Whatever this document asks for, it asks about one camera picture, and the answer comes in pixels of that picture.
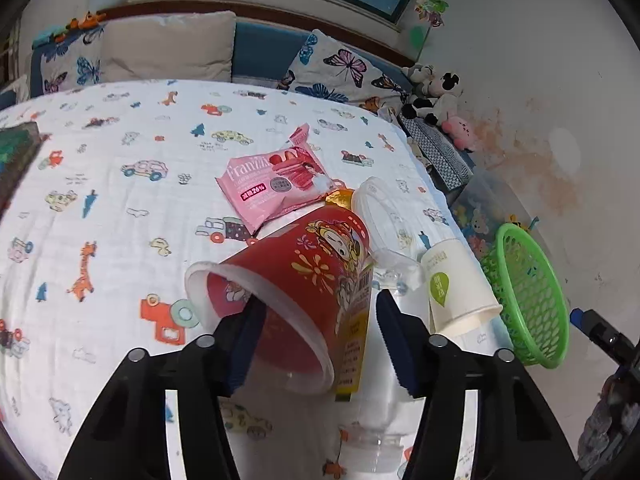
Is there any green plastic basket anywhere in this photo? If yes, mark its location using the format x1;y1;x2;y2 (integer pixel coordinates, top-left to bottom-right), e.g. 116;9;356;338
480;222;571;370

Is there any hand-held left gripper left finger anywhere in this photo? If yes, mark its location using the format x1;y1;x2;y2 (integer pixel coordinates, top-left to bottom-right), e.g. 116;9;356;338
59;301;268;480

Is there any pink plush toy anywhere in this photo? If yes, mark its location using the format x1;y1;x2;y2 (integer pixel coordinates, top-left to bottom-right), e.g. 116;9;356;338
442;114;479;154

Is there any blue striped cloth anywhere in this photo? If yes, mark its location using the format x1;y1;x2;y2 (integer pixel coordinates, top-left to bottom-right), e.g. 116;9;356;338
399;115;474;192

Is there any yellow packet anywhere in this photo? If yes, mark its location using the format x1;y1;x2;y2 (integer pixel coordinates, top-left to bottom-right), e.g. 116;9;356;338
325;187;377;405

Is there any large butterfly print pillow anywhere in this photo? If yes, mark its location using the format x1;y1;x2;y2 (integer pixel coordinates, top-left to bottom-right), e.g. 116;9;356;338
279;29;417;112

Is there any pink snack packet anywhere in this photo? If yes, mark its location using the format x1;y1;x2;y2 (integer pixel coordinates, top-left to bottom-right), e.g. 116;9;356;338
216;124;352;237

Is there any clear storage bin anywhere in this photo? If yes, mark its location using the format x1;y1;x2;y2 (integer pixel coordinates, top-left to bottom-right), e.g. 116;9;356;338
450;170;542;262

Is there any orange toy animal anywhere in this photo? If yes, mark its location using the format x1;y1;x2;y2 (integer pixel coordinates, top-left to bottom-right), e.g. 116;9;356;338
67;11;107;31

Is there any white paper cup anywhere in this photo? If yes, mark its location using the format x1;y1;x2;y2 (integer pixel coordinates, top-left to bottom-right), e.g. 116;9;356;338
419;240;504;337

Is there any small butterfly print pillow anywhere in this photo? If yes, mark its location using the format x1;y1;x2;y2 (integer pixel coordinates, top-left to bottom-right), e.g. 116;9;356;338
29;25;107;97

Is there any beige pillow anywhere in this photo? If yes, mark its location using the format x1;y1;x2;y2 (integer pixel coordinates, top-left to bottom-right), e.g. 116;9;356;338
100;10;237;84

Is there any clear plastic cup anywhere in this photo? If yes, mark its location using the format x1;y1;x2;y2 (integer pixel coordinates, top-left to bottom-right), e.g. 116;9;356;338
345;427;408;476
351;176;425;292

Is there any red printed cup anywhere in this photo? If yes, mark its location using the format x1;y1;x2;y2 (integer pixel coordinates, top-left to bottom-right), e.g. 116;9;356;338
185;207;373;395

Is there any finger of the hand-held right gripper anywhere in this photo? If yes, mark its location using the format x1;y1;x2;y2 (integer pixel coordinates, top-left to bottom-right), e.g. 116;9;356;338
570;307;632;357

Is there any white printed blanket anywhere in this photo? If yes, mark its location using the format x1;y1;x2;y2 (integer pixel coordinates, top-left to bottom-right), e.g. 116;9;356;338
0;79;516;480

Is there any black and white cow plush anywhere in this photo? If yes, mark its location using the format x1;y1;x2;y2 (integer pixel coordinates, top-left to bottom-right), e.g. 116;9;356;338
402;64;462;129

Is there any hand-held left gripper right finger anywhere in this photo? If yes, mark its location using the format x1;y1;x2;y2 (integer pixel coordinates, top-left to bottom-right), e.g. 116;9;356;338
375;291;583;480

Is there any colourful pinwheel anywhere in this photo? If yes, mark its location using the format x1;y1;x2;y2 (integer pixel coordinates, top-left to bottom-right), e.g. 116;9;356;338
414;0;449;62

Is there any blue and green toy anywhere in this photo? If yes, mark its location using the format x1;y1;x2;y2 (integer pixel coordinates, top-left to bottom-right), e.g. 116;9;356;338
32;25;69;44

